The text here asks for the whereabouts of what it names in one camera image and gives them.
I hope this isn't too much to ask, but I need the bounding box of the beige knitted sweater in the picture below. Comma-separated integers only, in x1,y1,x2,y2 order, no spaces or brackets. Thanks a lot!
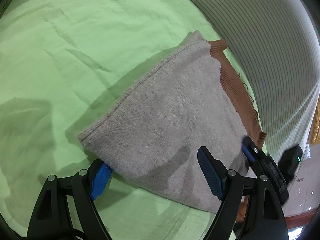
78,31,266,213

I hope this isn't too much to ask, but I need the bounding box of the person's right hand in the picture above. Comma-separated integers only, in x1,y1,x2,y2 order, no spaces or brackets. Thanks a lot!
236,196,249,223

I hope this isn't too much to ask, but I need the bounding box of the gold framed flower painting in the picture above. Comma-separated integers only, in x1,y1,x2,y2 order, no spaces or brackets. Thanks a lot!
309,100,320,146

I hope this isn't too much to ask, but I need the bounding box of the striped white green duvet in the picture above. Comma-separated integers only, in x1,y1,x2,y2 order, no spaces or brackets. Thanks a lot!
190,0,319,160

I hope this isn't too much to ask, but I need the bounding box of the black box with green light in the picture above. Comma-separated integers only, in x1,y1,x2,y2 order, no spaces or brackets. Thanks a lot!
278,144,303,185

